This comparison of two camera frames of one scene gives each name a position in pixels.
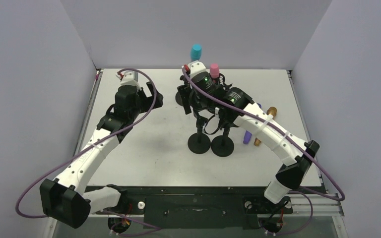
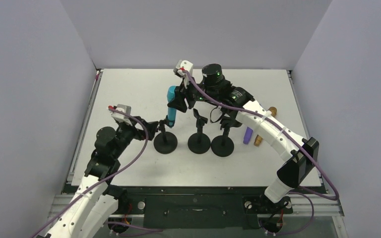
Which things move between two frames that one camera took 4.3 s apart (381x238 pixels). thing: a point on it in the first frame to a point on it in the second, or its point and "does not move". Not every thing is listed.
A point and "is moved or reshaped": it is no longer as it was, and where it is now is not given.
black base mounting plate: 197,208 does not move
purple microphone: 247,135 does not move
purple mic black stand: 222,146 does not move
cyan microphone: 196,52 to 171,112
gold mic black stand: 199,143 does not move
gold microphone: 272,111 does not move
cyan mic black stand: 178,99 is moved or reshaped
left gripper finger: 158,101 to 152,127
